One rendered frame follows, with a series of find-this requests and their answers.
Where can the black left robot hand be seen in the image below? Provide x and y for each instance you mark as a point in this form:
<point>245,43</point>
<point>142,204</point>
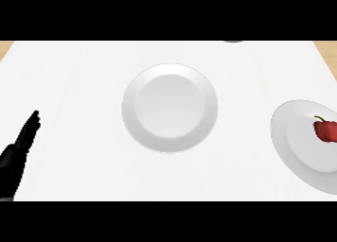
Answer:
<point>9,164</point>

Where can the white oval plate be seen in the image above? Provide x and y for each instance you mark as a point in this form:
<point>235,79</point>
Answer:
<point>169,108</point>

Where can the red bell pepper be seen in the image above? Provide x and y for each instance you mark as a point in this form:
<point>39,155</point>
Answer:
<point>328,130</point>

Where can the grey round object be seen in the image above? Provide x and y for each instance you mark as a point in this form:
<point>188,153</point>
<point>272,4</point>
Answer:
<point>232,41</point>

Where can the white round plate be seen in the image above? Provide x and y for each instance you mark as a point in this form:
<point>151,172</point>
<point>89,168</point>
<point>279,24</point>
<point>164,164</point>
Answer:
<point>299,151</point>

